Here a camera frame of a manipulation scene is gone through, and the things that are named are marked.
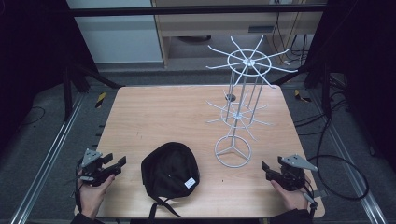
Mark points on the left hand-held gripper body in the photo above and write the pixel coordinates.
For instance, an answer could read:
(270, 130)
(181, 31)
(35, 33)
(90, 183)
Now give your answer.
(91, 157)

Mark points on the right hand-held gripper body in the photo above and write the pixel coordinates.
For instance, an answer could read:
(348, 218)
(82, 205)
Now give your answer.
(292, 174)

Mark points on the person's right hand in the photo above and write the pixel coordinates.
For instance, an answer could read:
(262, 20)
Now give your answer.
(292, 199)

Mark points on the person's left hand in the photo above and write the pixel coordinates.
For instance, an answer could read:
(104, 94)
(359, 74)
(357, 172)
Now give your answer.
(93, 196)

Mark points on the black cap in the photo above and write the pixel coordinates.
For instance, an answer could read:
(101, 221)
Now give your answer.
(169, 169)

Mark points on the yellow black striped tape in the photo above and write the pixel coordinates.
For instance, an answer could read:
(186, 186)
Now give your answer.
(100, 100)
(301, 96)

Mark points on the black metal stand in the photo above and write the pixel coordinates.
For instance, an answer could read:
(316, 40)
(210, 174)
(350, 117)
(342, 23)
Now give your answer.
(77, 81)
(311, 76)

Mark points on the black round table grommet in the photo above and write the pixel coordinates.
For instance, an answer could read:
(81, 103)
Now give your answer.
(230, 97)

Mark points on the black curtain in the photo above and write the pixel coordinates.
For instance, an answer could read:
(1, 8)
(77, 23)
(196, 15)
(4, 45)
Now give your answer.
(28, 62)
(364, 62)

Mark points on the white cabinet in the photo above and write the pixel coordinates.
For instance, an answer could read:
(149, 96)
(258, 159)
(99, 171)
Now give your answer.
(118, 37)

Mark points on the light wooden desk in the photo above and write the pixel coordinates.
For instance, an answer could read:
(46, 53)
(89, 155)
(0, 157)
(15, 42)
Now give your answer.
(218, 23)

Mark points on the metal floor rail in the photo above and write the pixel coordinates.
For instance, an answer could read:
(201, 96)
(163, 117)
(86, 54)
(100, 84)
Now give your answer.
(351, 168)
(46, 155)

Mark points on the black horizontal frame bar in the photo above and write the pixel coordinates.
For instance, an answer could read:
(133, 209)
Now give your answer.
(186, 11)

